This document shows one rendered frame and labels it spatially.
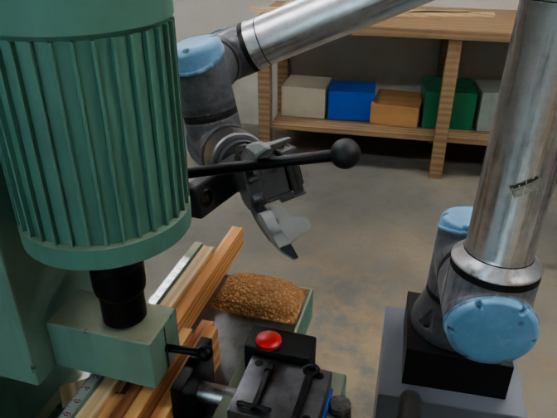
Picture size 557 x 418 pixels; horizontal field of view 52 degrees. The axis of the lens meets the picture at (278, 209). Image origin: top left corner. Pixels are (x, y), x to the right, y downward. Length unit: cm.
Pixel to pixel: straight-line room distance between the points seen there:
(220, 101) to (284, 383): 46
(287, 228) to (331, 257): 188
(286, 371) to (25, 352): 30
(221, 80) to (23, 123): 45
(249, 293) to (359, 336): 136
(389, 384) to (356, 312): 106
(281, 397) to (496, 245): 47
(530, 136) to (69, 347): 68
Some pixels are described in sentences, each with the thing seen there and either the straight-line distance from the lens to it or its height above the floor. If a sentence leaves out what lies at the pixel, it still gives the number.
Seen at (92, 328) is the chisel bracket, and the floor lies 103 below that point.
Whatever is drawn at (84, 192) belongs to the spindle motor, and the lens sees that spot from 53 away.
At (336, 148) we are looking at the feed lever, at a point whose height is 123.
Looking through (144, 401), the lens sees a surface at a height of 96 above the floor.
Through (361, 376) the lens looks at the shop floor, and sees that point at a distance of 208.
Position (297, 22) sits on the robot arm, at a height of 128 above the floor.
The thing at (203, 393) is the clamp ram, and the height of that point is 96.
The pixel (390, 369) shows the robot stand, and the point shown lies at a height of 55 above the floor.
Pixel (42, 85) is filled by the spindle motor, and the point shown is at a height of 134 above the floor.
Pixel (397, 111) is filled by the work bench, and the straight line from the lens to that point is 344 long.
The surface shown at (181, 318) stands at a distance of 85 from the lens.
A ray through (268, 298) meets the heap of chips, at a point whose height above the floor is 93.
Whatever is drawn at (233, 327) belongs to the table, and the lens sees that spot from 88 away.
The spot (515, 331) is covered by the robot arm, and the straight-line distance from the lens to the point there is 102.
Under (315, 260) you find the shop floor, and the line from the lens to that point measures 261.
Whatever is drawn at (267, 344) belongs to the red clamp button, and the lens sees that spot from 67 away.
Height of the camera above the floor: 148
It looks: 29 degrees down
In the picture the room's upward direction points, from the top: straight up
